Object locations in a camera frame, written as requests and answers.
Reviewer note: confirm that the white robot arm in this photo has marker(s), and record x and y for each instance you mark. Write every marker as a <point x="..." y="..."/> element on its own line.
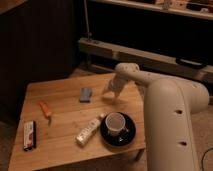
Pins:
<point x="168" y="103"/>

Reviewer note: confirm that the wooden shelf unit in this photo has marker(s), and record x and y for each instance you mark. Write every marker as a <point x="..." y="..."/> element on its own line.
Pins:
<point x="153" y="35"/>

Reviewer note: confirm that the black red white packet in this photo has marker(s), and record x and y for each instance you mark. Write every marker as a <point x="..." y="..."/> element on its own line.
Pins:
<point x="29" y="135"/>

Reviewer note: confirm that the wooden table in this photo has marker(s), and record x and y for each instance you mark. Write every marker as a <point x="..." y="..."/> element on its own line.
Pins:
<point x="56" y="143"/>

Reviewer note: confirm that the metal pole stand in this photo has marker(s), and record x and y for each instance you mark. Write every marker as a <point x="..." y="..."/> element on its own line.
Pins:
<point x="88" y="32"/>

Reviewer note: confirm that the black handle on shelf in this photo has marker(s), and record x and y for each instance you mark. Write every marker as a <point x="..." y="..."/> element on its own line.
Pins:
<point x="190" y="64"/>

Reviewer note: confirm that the black saucer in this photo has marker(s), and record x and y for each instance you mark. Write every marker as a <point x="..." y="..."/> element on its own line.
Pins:
<point x="122" y="139"/>

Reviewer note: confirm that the white ceramic cup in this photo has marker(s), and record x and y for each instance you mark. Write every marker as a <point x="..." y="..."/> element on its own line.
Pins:
<point x="115" y="123"/>

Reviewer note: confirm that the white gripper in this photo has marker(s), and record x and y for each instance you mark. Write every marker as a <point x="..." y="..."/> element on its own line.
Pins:
<point x="116" y="85"/>

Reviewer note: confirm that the orange marker pen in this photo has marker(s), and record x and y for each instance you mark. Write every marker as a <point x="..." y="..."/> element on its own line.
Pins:
<point x="45" y="109"/>

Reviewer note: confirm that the blue sponge block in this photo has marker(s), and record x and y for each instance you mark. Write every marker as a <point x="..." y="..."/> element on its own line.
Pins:
<point x="85" y="94"/>

